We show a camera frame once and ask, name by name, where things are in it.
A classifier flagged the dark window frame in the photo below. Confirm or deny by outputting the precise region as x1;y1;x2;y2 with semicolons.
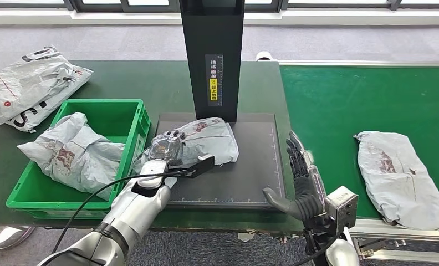
0;0;439;13

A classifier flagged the black inbound scanner machine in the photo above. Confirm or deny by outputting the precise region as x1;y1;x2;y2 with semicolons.
155;0;289;212

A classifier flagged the white window sill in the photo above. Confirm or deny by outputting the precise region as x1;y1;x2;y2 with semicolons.
0;8;439;27

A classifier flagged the white crumpled courier bag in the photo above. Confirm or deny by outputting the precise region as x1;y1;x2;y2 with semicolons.
0;45;94;127

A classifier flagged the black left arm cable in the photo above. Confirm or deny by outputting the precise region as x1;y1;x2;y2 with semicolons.
50;171;191;255

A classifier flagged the shiny metal round base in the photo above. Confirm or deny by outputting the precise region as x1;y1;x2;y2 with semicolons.
0;224;37;251

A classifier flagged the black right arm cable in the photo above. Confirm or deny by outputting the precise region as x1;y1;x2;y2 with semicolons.
291;237;339;266

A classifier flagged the black yellow ruler label sticker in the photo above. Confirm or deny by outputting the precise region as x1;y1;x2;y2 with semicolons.
205;54;224;107

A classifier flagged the white bag with black letters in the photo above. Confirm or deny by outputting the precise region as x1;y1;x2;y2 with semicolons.
4;68;94;134

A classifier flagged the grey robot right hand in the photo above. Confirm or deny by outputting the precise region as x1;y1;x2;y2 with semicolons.
262;131;329;222

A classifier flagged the aluminium conveyor frame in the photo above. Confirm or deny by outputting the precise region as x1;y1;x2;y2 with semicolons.
278;59;439;263

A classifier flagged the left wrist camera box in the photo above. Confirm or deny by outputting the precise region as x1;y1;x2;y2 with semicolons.
166;154;216;180

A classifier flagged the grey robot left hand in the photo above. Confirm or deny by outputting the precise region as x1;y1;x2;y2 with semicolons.
146;129;186;167

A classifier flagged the grey poly mailer red print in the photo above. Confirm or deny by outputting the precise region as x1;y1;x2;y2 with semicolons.
353;131;439;232
17;111;126;202
133;116;239;173

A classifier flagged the green plastic crate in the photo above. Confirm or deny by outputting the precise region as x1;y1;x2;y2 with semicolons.
6;98;151;220

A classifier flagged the green conveyor belt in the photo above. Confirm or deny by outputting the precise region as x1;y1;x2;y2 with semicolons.
279;65;439;222

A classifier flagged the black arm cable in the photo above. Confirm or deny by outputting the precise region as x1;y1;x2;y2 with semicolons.
50;171;191;255
291;237;339;266

